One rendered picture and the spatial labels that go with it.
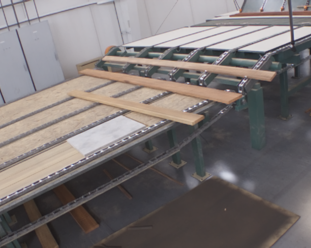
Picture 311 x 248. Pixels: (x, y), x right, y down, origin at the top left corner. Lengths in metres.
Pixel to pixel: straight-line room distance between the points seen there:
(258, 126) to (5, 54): 5.90
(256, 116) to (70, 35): 6.23
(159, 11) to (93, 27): 2.33
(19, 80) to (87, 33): 2.40
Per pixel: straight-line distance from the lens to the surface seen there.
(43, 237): 3.14
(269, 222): 2.67
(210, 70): 3.69
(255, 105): 3.40
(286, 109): 4.36
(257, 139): 3.58
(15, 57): 7.59
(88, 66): 7.92
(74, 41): 8.60
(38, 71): 7.71
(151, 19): 9.78
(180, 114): 2.61
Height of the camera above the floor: 1.87
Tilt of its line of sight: 24 degrees down
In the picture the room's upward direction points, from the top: 12 degrees counter-clockwise
